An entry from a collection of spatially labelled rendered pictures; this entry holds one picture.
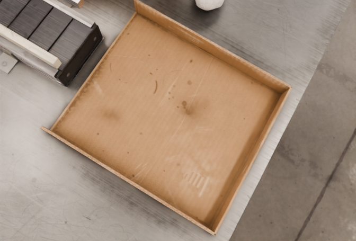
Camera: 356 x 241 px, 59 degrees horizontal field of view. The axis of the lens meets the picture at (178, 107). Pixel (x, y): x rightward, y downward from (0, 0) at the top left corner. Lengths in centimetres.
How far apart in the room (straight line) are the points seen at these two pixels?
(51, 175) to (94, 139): 8
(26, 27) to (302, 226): 125
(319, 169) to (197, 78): 104
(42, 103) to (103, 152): 13
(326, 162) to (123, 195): 114
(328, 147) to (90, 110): 119
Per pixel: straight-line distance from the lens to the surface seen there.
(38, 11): 57
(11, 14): 59
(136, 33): 58
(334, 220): 153
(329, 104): 158
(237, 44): 58
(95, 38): 56
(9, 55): 61
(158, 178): 51
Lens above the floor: 134
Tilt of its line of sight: 75 degrees down
